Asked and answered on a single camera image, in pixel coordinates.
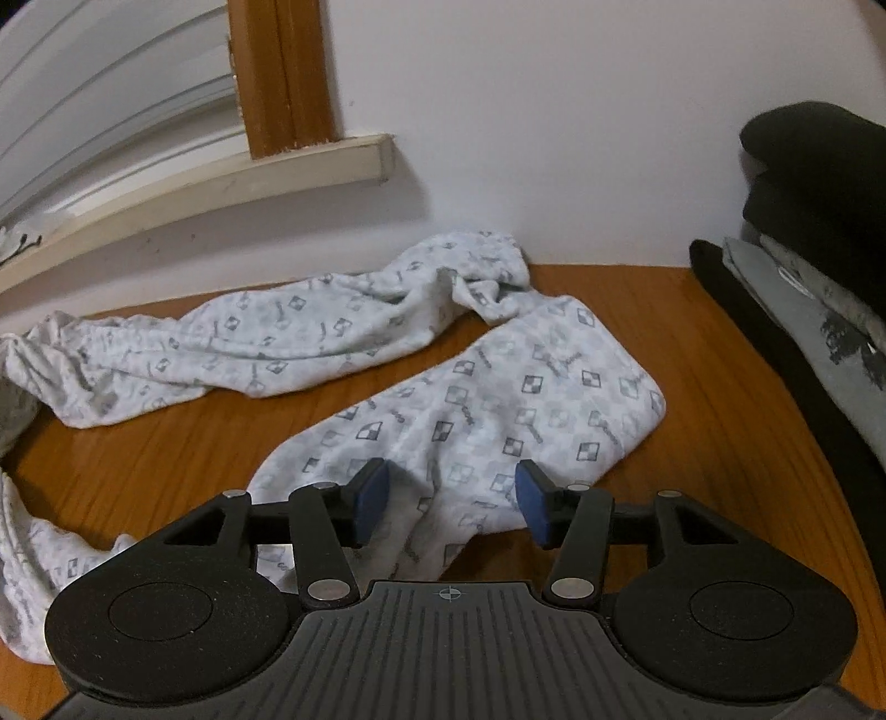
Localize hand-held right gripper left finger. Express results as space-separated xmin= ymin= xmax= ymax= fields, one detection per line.
xmin=138 ymin=458 xmax=393 ymax=611

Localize mottled light grey garment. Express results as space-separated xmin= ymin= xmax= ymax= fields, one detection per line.
xmin=760 ymin=234 xmax=886 ymax=351

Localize wooden window frame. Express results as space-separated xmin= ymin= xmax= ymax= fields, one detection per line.
xmin=227 ymin=0 xmax=346 ymax=160

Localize grey printed shirt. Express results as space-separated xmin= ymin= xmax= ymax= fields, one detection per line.
xmin=722 ymin=235 xmax=886 ymax=479

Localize black folded pants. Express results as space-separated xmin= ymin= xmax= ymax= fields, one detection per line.
xmin=688 ymin=239 xmax=886 ymax=489

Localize black folded garment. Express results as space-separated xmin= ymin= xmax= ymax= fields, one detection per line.
xmin=742 ymin=173 xmax=886 ymax=292

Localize long black cable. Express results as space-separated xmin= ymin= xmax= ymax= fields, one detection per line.
xmin=0 ymin=227 xmax=44 ymax=265

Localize white patterned pajama pants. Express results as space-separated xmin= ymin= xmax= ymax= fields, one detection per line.
xmin=0 ymin=228 xmax=667 ymax=666

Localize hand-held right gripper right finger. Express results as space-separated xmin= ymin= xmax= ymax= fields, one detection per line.
xmin=516 ymin=458 xmax=757 ymax=611

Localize grey window blind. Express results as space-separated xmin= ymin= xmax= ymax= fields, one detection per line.
xmin=0 ymin=0 xmax=251 ymax=224

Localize beige window sill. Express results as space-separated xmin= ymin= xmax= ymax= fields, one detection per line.
xmin=0 ymin=133 xmax=397 ymax=297

